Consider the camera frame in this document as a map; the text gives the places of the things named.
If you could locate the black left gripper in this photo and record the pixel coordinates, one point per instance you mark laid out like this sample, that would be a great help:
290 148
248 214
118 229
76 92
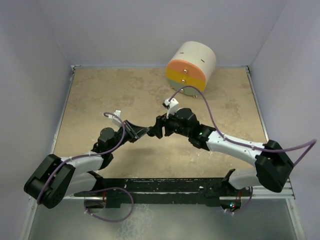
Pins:
137 131

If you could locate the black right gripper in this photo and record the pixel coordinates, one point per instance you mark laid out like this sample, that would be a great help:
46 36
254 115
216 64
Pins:
157 128

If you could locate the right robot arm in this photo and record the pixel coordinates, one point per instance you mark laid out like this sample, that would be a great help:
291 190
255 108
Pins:
270 165

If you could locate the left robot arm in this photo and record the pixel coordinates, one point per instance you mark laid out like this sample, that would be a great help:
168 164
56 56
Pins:
50 181

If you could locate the round white drawer cabinet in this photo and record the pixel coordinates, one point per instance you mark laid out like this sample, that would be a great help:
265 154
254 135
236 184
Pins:
191 67

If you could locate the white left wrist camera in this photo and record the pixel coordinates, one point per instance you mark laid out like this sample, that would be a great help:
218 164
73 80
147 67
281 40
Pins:
116 118

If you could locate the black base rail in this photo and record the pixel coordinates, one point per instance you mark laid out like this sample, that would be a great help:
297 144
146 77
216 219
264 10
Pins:
208 191

